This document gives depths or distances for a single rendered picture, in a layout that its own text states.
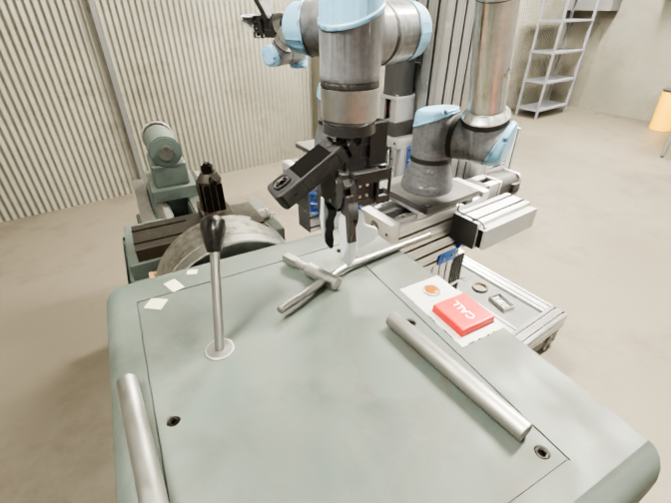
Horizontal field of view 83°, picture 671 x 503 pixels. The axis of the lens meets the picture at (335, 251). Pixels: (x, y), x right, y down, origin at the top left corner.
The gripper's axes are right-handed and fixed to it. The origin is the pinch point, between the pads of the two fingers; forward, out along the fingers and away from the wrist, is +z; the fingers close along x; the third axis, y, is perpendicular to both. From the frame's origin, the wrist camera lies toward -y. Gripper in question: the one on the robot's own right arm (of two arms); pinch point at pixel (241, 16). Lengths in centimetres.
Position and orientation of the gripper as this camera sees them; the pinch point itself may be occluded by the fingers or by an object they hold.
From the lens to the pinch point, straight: 194.4
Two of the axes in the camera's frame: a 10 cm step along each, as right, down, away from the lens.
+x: 5.6, -5.6, 6.1
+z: -8.3, -3.0, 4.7
